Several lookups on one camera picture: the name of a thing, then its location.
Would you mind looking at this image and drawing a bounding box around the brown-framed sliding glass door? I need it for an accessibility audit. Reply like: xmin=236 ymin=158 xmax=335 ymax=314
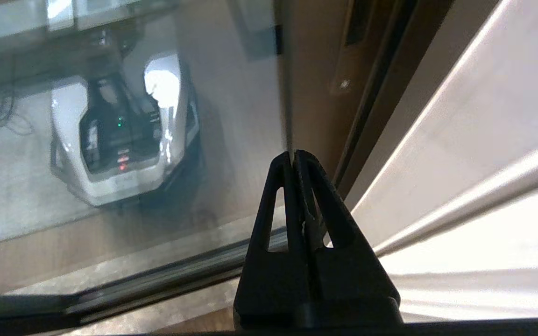
xmin=0 ymin=0 xmax=377 ymax=322

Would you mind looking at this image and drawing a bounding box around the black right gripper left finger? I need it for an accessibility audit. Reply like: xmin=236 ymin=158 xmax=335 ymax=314
xmin=233 ymin=151 xmax=312 ymax=326

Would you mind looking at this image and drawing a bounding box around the dark brown door jamb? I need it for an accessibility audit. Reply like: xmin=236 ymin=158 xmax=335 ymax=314
xmin=333 ymin=0 xmax=454 ymax=199

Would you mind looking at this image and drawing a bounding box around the white curtain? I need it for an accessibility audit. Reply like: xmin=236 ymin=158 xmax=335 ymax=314
xmin=344 ymin=0 xmax=538 ymax=323

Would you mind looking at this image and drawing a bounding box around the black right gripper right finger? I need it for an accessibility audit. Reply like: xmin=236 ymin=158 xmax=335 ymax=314
xmin=295 ymin=149 xmax=404 ymax=325

